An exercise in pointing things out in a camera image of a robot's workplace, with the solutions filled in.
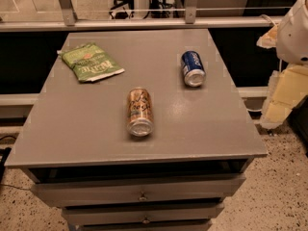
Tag gold la croix can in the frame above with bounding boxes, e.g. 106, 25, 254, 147
127, 88, 154, 137

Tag white cable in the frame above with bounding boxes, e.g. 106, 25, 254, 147
260, 13, 279, 27

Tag drawer knob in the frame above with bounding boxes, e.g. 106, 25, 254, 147
142, 218, 151, 224
139, 192, 148, 202

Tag grey drawer cabinet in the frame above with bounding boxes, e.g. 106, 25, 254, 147
7, 29, 267, 231

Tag grey metal railing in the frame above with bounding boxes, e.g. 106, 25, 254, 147
0, 0, 296, 32

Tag top grey drawer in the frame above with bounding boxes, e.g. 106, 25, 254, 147
31, 173, 245, 207

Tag green chip bag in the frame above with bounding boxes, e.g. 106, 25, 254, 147
59, 42, 124, 83

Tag grey drawer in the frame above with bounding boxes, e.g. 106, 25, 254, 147
62, 203, 224, 225
31, 173, 245, 207

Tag black cable on floor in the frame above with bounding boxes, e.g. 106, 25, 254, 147
0, 134, 30, 191

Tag blue pepsi can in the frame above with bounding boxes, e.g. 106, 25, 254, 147
181, 51, 206, 87

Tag top drawer knob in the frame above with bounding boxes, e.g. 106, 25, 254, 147
139, 192, 148, 202

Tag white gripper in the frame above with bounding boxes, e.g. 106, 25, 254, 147
256, 0, 308, 129

